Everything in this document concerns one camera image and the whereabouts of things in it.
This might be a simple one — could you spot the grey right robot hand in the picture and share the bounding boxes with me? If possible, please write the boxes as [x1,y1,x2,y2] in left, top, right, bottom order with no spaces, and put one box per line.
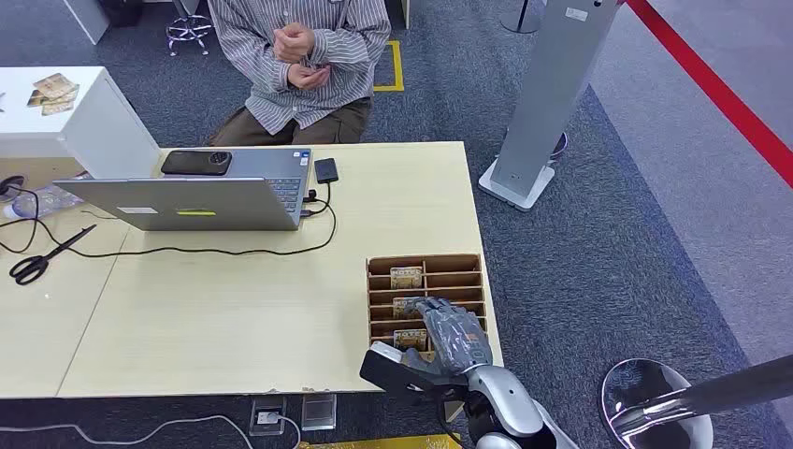
[402,297,495,377]

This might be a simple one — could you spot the hotel key card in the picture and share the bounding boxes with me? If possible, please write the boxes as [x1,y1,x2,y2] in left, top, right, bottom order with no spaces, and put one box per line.
[389,266,425,290]
[392,297,427,321]
[392,328,430,354]

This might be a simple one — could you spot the wooden card organizer tray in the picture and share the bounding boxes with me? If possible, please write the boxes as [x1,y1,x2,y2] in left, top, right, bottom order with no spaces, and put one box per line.
[365,253,489,365]

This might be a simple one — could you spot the person's left hand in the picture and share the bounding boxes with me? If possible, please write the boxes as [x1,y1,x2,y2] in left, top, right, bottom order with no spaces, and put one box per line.
[286,62,333,92]

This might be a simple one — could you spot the person's hand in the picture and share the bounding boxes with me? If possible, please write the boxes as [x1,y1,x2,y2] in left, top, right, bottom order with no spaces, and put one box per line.
[286,62,333,92]
[272,22,316,65]

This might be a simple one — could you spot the person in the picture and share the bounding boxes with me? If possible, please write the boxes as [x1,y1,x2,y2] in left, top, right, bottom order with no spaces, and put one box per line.
[207,0,393,148]

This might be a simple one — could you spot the person's right hand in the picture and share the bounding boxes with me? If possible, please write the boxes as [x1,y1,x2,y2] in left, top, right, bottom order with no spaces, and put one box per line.
[272,22,316,65]

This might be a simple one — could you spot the yellow floor mat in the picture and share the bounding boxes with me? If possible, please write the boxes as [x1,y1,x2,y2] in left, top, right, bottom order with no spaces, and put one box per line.
[299,433,464,449]

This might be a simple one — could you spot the empty floor socket box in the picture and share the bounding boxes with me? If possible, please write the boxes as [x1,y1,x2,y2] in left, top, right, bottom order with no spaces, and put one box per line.
[300,393,339,432]

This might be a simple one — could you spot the floor socket box with plug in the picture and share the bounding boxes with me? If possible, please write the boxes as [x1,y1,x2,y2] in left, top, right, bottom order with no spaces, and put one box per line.
[249,396,288,438]

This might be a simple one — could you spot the black external drive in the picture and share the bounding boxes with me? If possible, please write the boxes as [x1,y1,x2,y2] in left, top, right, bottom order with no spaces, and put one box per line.
[313,157,340,185]

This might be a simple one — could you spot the silver kiosk stand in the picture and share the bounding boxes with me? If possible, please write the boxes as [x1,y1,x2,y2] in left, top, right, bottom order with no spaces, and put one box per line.
[477,0,621,213]

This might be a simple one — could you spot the silver laptop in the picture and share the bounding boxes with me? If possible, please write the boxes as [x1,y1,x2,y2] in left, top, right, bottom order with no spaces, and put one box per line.
[53,147,313,233]

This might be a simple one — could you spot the black smartphone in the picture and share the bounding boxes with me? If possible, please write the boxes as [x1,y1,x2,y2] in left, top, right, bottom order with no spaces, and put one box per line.
[160,150,234,177]

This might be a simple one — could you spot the dark round stanchion base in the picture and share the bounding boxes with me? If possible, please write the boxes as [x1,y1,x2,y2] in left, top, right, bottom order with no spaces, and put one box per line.
[499,0,544,36]

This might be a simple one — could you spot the white cabinet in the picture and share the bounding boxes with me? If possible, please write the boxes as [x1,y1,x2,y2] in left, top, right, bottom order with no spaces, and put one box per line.
[0,65,163,181]

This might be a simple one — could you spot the chrome stool base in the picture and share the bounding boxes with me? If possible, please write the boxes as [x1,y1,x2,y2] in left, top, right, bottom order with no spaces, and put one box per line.
[165,0,214,58]

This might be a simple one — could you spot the black scissors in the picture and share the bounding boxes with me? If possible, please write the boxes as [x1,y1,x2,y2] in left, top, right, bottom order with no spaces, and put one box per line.
[8,224,98,287]

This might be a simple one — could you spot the clear plastic bottle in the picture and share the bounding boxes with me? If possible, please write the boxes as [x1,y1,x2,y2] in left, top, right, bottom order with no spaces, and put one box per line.
[1,184,86,220]

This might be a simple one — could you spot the black round device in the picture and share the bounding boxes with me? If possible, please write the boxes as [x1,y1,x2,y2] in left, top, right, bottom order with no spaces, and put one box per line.
[0,175,27,204]

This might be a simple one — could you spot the pile of hotel cards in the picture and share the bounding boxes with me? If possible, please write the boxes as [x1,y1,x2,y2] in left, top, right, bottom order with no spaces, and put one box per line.
[26,72,81,118]

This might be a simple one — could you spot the white furniture corner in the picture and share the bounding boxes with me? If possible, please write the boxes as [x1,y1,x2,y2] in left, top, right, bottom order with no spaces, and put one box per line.
[62,0,111,46]

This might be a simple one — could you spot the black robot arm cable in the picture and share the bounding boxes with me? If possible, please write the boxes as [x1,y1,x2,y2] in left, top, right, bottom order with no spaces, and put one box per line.
[432,383,478,449]

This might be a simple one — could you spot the chrome stanchion post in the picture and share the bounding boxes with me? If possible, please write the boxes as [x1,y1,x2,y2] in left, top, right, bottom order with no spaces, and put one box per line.
[599,354,793,449]

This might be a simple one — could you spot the white cable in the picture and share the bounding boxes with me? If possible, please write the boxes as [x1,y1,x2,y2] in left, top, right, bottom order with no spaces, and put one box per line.
[0,413,303,449]

